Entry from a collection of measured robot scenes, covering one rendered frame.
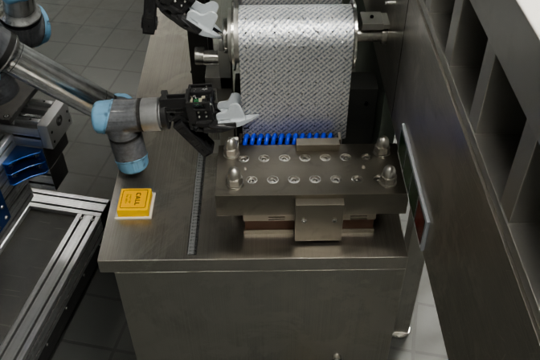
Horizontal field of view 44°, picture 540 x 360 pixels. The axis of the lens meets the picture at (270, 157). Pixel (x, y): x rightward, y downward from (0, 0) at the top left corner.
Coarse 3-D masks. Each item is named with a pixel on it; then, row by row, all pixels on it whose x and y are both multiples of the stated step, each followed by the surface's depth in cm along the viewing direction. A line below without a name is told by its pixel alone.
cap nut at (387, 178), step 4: (384, 168) 136; (388, 168) 135; (392, 168) 135; (384, 172) 136; (388, 172) 135; (392, 172) 135; (384, 176) 136; (388, 176) 135; (392, 176) 136; (396, 176) 137; (380, 180) 138; (384, 180) 136; (388, 180) 136; (392, 180) 136; (380, 184) 138; (384, 184) 137; (388, 184) 137; (392, 184) 137
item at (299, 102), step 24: (240, 72) 139; (264, 72) 139; (288, 72) 139; (312, 72) 139; (336, 72) 139; (264, 96) 143; (288, 96) 144; (312, 96) 144; (336, 96) 144; (264, 120) 148; (288, 120) 148; (312, 120) 148; (336, 120) 148
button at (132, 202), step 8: (128, 192) 152; (136, 192) 152; (144, 192) 152; (120, 200) 150; (128, 200) 150; (136, 200) 150; (144, 200) 150; (120, 208) 148; (128, 208) 148; (136, 208) 148; (144, 208) 148; (120, 216) 149; (128, 216) 149; (136, 216) 149; (144, 216) 149
